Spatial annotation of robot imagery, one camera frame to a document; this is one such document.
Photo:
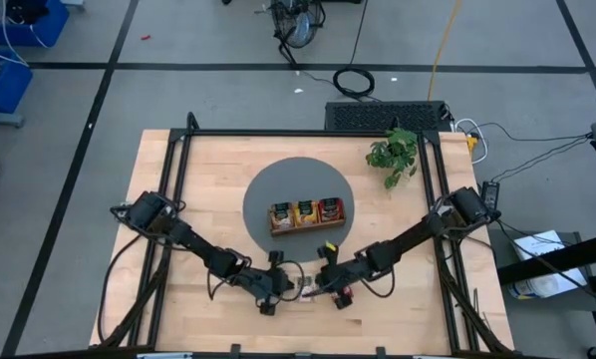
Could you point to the grey round woven placemat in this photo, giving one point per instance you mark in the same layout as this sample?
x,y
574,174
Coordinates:
x,y
288,179

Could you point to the black floor fan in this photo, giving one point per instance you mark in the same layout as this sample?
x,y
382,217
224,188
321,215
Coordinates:
x,y
298,22

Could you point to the red strawberry tea bag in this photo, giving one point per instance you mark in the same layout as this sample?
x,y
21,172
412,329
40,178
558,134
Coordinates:
x,y
331,209
349,290

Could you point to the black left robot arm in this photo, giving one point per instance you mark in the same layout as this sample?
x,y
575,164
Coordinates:
x,y
198,247

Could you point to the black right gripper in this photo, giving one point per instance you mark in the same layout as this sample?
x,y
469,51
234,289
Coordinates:
x,y
340,276

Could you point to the orange mango tea bag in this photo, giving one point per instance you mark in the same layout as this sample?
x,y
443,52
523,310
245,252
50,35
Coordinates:
x,y
305,213

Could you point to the black perforated computer case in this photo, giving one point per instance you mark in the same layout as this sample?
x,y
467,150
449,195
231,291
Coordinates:
x,y
387,116

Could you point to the white round disc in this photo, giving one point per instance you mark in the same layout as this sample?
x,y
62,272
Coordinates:
x,y
547,286

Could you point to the yellow plug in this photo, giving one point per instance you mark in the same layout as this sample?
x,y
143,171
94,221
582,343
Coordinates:
x,y
472,143

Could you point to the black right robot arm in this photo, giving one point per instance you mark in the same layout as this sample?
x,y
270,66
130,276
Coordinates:
x,y
417,234

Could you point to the small black control box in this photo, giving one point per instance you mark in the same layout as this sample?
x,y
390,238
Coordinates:
x,y
491,194

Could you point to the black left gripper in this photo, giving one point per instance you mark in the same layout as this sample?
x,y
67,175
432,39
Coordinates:
x,y
273,284

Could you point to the small red scrap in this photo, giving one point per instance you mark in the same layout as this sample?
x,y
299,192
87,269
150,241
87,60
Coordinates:
x,y
146,37

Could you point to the grey side table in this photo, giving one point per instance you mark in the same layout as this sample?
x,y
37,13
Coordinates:
x,y
500,249

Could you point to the black table-edge bracket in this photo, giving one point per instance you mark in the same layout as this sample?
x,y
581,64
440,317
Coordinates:
x,y
380,352
235,350

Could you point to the wooden tea organizer box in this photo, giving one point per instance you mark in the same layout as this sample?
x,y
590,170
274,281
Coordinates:
x,y
308,230

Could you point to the black metal bar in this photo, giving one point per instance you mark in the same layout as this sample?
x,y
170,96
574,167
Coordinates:
x,y
557,259

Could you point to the white booklet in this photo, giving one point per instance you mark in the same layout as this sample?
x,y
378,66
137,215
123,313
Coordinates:
x,y
537,244

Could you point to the green plant in white pot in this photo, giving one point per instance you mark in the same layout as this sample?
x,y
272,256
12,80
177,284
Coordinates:
x,y
392,152

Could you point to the blue plastic bin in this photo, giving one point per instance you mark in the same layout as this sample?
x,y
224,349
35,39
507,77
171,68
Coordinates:
x,y
39,30
9,90

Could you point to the silver metal bar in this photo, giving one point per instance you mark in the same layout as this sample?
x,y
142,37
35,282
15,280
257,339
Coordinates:
x,y
163,356

